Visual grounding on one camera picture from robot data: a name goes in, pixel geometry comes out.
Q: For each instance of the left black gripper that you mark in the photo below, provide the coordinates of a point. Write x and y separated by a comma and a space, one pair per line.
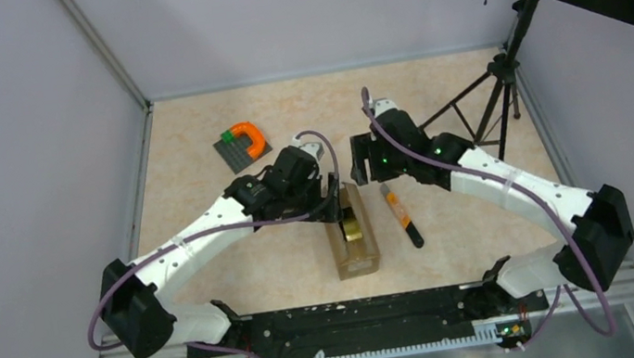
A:
324, 209

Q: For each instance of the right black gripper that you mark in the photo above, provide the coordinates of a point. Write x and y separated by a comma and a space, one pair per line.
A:
364, 146

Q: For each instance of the yellow adhesive tape roll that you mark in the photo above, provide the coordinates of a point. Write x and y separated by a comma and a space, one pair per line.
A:
350, 226

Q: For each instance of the orange utility knife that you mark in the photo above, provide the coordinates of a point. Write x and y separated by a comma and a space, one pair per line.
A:
402, 216

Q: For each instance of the brown cardboard express box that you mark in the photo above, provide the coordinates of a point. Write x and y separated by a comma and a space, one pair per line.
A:
355, 258

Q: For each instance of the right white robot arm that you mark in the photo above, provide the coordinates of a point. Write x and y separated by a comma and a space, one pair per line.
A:
593, 230

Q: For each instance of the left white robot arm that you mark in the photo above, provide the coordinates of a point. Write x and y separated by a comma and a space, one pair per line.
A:
138, 298

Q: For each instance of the black tripod stand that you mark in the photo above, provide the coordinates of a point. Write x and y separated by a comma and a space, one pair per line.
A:
503, 101

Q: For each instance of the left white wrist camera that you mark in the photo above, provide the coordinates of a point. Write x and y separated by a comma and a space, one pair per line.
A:
315, 149

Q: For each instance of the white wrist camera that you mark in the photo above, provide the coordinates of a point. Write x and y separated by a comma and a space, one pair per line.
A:
382, 106
315, 149

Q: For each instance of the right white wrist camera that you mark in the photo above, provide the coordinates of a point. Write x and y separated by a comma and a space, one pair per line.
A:
382, 106

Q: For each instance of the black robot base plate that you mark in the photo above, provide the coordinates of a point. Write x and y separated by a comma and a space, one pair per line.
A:
375, 324

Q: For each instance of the aluminium frame rail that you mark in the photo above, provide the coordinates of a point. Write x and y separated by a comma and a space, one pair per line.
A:
102, 50

